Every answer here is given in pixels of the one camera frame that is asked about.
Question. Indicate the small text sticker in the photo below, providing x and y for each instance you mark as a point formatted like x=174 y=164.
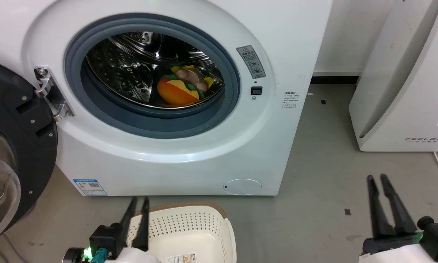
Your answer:
x=290 y=100

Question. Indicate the black door latch socket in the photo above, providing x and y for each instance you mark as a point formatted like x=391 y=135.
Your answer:
x=256 y=90

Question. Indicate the brown pink plush toy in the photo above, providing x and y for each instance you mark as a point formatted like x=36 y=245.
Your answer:
x=191 y=77

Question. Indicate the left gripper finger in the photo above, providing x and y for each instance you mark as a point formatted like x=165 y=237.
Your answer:
x=129 y=217
x=143 y=230

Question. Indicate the paper label in basket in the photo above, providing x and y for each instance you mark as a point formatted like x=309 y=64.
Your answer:
x=180 y=258

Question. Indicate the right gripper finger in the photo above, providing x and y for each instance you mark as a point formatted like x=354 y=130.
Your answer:
x=399 y=215
x=379 y=215

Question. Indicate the black baseboard strip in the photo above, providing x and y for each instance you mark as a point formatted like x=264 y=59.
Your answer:
x=334 y=80

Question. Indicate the steel washer drum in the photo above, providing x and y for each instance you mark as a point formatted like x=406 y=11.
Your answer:
x=127 y=69

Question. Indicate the white front-load washing machine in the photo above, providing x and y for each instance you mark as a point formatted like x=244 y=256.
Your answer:
x=189 y=160

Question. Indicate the grey warning sticker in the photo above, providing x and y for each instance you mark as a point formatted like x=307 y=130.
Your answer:
x=251 y=62

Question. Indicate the orange burger plush toy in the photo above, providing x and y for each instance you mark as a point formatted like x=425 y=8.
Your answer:
x=175 y=93

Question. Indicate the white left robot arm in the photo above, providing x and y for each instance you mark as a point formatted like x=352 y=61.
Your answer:
x=134 y=257

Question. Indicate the metal door hinge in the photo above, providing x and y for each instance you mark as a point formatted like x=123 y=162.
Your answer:
x=52 y=95

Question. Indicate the white perforated laundry basket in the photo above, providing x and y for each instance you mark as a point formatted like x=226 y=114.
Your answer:
x=193 y=233

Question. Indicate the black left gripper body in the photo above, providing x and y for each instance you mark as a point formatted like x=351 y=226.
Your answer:
x=107 y=239

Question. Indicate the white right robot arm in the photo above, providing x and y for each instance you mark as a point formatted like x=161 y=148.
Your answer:
x=397 y=256

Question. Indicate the white Feelbird appliance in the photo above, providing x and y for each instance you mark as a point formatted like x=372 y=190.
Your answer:
x=397 y=91

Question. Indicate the blue energy label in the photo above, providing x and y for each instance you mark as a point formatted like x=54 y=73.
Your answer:
x=90 y=187

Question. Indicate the grey rubber door gasket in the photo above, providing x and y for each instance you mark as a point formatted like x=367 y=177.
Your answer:
x=149 y=122

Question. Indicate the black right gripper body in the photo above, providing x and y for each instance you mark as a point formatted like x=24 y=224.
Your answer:
x=390 y=243

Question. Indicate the black round washer door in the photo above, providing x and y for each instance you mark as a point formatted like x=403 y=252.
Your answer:
x=25 y=146

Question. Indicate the round white filter cover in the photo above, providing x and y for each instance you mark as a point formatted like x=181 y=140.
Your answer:
x=242 y=187

